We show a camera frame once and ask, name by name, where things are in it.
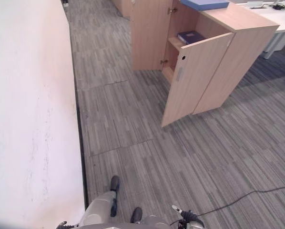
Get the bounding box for grey door handle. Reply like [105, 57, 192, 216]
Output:
[175, 67, 184, 83]

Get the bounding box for wood cabinet shelf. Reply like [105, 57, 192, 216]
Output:
[167, 36, 189, 52]

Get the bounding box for dark blue folder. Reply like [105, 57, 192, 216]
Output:
[176, 31, 207, 45]

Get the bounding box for robot left dark foot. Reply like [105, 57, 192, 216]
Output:
[110, 175, 121, 192]

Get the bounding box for white office desk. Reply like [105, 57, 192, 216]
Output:
[229, 0, 285, 60]

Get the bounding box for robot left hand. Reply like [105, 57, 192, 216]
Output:
[58, 220, 80, 229]

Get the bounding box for black floor cable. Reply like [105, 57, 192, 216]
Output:
[168, 184, 285, 226]

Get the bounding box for small wood cabinet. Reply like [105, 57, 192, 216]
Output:
[113, 0, 136, 19]

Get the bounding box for robot left silver leg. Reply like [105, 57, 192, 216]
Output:
[78, 190, 119, 228]

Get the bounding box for robot right dark foot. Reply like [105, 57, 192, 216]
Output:
[130, 207, 143, 224]

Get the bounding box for robot dark foot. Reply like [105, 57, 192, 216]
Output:
[110, 175, 121, 192]
[130, 207, 143, 224]

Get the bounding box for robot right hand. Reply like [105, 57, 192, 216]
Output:
[172, 205, 201, 224]

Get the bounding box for wide open wood cabinet door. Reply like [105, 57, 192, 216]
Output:
[130, 0, 174, 72]

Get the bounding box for cabinet door with grey handle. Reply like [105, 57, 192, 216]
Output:
[161, 31, 236, 128]

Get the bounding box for light blue folder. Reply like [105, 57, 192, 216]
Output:
[180, 0, 230, 11]

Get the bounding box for robot right silver leg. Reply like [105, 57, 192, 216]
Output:
[135, 215, 171, 229]

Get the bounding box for light wood office cabinet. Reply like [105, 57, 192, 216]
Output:
[162, 0, 280, 115]

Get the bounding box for robot silver leg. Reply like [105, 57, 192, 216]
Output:
[78, 190, 119, 228]
[135, 215, 171, 229]

